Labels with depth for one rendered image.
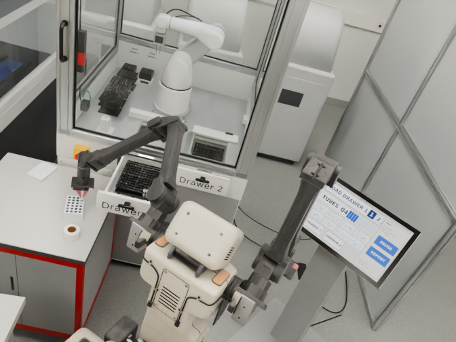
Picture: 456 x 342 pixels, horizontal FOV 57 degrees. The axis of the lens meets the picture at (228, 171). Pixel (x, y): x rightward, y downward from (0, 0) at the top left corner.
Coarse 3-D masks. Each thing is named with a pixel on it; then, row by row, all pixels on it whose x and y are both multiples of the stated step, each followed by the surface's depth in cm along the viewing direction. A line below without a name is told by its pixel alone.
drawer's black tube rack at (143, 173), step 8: (128, 160) 218; (128, 168) 218; (136, 168) 215; (144, 168) 216; (152, 168) 218; (160, 168) 219; (120, 176) 207; (128, 176) 208; (136, 176) 210; (144, 176) 216; (152, 176) 213; (120, 184) 203; (128, 184) 204; (136, 184) 205; (144, 184) 208; (120, 192) 203; (128, 192) 204; (136, 192) 206
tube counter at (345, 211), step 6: (342, 210) 194; (348, 210) 193; (348, 216) 193; (354, 216) 192; (360, 216) 191; (354, 222) 191; (360, 222) 190; (366, 222) 189; (366, 228) 189; (372, 228) 188; (372, 234) 187
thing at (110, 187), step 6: (126, 156) 222; (120, 162) 216; (126, 162) 224; (144, 162) 223; (150, 162) 223; (156, 162) 224; (120, 168) 218; (156, 168) 225; (114, 174) 208; (120, 174) 218; (114, 180) 209; (108, 186) 200; (114, 186) 210; (114, 192) 206; (138, 198) 207
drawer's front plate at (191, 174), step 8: (184, 168) 220; (176, 176) 223; (184, 176) 222; (192, 176) 222; (208, 176) 221; (216, 176) 221; (184, 184) 225; (192, 184) 225; (208, 184) 224; (216, 184) 223; (224, 184) 223; (216, 192) 227; (224, 192) 226
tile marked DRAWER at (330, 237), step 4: (328, 232) 194; (324, 236) 194; (328, 236) 193; (332, 236) 193; (336, 236) 192; (328, 240) 193; (332, 240) 192; (336, 240) 192; (340, 240) 191; (332, 244) 192; (336, 244) 191; (340, 244) 191; (336, 248) 191; (340, 248) 190
